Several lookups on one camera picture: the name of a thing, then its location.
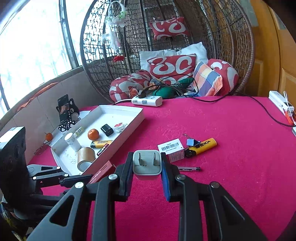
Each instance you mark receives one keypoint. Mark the black charger adapter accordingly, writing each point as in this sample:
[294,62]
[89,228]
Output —
[107,130]

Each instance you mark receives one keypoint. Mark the white pill bottle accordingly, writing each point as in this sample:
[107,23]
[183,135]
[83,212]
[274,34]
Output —
[72,141]

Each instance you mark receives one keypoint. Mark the white usb charger plug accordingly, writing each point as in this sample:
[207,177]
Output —
[147,164]

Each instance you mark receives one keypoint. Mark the white cardboard tray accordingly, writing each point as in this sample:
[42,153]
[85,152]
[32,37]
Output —
[89,144]

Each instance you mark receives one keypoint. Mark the wicker hanging egg chair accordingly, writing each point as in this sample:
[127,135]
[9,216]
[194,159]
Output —
[221,26]

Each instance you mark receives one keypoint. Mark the small dropper bottle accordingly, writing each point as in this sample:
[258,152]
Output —
[78,132]

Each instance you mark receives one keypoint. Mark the tan tape roll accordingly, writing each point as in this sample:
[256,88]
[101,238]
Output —
[86,156]

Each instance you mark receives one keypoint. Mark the red patterned cushion left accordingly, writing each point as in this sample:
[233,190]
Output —
[128,86]

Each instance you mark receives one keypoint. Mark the small pink barcode box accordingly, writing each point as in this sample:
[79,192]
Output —
[173,149]

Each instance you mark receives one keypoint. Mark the green cloth item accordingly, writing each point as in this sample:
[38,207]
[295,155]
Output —
[169,91]

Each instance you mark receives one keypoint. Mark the blue binder clip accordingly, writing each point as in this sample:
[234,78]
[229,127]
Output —
[191,142]

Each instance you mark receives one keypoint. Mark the pink red tablecloth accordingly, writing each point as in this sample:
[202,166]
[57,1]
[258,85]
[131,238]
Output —
[254,161]

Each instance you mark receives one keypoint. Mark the red white patterned pillow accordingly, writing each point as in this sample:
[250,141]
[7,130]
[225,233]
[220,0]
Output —
[176,67]

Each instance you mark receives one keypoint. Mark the small red headrest pillow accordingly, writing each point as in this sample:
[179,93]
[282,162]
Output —
[169,28]

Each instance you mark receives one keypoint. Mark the white power strip right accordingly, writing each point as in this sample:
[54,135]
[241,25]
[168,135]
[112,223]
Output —
[281,102]

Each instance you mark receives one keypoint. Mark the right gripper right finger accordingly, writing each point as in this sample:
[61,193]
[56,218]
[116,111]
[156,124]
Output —
[225,218]

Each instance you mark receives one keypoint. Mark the red patterned cushion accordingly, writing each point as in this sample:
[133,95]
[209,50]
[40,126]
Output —
[229,75]
[128,86]

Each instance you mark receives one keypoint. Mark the black cat phone stand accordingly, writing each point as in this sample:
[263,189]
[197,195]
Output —
[68,113]

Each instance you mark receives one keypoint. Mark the yellow lighter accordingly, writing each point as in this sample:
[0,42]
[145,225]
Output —
[204,146]
[100,144]

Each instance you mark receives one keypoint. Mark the small orange on sill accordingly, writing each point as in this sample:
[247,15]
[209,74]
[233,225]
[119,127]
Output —
[48,137]

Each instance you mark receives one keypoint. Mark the plaid striped cushion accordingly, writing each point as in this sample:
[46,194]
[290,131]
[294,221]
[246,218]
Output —
[206,82]

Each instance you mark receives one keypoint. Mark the red rectangular lighter box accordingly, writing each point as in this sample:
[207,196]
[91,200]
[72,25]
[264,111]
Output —
[107,169]

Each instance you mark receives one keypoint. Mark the white power strip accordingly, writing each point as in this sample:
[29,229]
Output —
[281,102]
[154,101]

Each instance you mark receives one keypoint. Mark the white dreamcatcher ornament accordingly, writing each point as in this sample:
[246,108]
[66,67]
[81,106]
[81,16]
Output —
[112,22]

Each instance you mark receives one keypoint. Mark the red patterned cushion right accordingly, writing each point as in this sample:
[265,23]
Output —
[229,75]

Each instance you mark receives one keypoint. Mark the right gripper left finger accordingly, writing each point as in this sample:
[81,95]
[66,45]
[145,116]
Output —
[69,218]

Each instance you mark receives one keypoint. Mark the orange mandarin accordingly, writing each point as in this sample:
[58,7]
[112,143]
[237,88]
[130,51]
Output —
[93,134]

